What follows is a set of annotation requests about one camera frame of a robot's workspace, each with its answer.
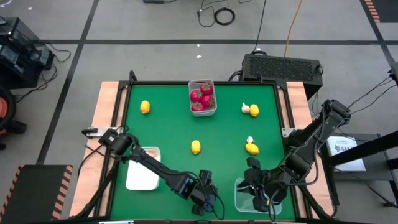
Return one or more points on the yellow plastic lemon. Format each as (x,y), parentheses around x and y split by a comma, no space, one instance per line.
(252,149)
(254,110)
(195,147)
(145,107)

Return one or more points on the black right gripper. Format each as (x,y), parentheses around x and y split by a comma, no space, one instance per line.
(264,186)

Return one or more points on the black computer tower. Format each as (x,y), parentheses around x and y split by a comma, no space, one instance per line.
(280,68)

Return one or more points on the red strawberry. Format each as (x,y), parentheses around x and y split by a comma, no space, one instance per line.
(196,95)
(207,101)
(206,88)
(197,106)

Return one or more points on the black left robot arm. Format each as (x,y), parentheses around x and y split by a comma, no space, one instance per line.
(155,168)

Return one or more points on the grey plastic basket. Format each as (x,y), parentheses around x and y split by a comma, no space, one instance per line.
(193,84)

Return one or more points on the black equipment stack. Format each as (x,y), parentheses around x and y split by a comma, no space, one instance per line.
(18,62)

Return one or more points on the white paper sign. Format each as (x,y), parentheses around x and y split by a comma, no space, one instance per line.
(345,149)

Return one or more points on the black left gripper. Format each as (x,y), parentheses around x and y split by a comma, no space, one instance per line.
(203,194)

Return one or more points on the grey device on stand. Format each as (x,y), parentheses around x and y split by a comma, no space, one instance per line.
(395,73)

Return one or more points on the white plastic basket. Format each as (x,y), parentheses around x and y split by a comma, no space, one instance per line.
(140,177)

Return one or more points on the orange and black round device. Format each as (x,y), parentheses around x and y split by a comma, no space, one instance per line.
(6,118)

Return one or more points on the black flat floor object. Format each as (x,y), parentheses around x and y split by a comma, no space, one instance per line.
(154,1)

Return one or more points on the clear plastic basket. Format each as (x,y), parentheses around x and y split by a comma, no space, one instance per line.
(244,202)

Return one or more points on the green felt mat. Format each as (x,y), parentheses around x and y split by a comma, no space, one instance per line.
(174,130)

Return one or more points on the black mat with hazard stripes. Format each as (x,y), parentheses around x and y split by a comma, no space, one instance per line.
(34,193)
(387,9)

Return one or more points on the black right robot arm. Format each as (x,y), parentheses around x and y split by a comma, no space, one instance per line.
(301,155)

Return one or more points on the black metal stand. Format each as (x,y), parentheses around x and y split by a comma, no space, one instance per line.
(373,146)

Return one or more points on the red strawberry bottom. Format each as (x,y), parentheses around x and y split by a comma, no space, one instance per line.
(207,101)

